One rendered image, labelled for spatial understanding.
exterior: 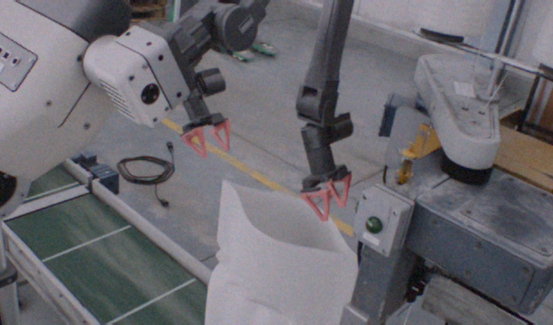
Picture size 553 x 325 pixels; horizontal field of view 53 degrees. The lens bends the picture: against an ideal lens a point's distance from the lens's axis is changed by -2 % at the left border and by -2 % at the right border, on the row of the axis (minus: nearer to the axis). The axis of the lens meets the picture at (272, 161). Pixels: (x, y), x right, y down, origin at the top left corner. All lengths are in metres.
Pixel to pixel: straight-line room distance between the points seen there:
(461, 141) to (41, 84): 0.70
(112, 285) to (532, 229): 1.54
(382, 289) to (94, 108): 0.60
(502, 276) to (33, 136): 0.79
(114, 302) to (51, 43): 1.22
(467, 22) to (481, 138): 0.26
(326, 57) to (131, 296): 1.22
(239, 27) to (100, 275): 1.39
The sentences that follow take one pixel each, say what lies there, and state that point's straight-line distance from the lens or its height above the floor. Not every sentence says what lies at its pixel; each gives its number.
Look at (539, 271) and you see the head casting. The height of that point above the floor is 1.32.
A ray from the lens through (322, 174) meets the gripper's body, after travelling 1.22.
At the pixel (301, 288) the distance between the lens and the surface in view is 1.33.
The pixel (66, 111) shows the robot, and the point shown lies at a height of 1.36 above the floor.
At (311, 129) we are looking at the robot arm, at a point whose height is 1.28.
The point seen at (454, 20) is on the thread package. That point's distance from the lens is 1.13.
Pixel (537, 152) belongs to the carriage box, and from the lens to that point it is 1.24.
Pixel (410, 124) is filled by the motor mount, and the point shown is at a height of 1.28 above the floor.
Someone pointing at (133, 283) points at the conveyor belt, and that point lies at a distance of 2.12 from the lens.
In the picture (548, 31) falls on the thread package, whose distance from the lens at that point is 1.09.
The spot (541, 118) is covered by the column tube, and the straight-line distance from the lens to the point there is 1.34.
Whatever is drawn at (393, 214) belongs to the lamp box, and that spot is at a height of 1.32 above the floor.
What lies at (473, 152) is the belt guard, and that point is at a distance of 0.98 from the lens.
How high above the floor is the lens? 1.77
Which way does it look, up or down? 28 degrees down
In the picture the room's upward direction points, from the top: 8 degrees clockwise
